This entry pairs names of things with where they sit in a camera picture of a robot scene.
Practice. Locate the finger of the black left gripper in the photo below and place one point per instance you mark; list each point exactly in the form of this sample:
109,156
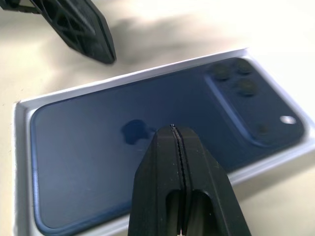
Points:
86,32

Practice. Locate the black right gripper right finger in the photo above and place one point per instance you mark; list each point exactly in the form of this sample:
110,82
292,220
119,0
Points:
209,177

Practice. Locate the dark blue smartphone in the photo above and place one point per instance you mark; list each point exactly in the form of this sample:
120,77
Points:
86,147

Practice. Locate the small white box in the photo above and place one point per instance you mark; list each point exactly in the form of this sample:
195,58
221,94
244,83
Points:
23,147

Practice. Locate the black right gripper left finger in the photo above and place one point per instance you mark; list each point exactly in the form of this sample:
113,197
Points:
152,172

